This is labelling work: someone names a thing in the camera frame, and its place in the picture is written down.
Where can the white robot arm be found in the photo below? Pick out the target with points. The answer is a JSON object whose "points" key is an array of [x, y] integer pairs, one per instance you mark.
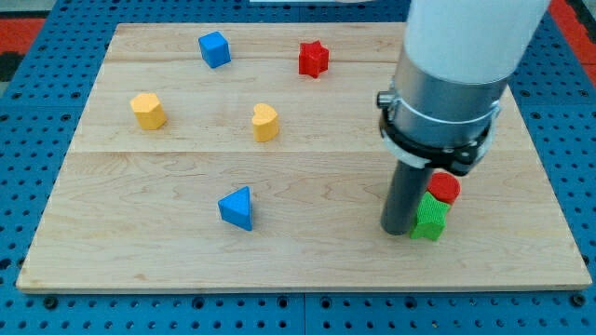
{"points": [[455, 62]]}

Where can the green star block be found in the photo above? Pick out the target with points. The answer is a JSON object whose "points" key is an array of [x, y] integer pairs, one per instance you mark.
{"points": [[430, 218]]}

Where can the blue triangle block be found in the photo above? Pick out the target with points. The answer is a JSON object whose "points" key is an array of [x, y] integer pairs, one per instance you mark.
{"points": [[235, 208]]}

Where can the blue cube block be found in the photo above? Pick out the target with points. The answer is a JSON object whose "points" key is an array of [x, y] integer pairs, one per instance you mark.
{"points": [[214, 49]]}

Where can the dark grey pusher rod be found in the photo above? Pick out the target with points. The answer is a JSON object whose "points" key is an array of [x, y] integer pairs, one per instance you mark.
{"points": [[405, 193]]}

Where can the red cylinder block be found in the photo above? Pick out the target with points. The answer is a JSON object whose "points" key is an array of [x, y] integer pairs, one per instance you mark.
{"points": [[444, 187]]}

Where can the yellow hexagon block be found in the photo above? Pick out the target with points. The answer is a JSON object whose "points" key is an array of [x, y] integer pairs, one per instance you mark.
{"points": [[148, 111]]}

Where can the wooden board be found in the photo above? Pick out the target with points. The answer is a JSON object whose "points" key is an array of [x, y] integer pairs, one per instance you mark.
{"points": [[136, 210]]}

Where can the yellow heart block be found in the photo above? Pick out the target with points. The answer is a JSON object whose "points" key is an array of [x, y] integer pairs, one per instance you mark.
{"points": [[265, 124]]}

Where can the red star block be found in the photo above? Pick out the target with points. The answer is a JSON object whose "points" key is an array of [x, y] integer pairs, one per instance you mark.
{"points": [[313, 59]]}

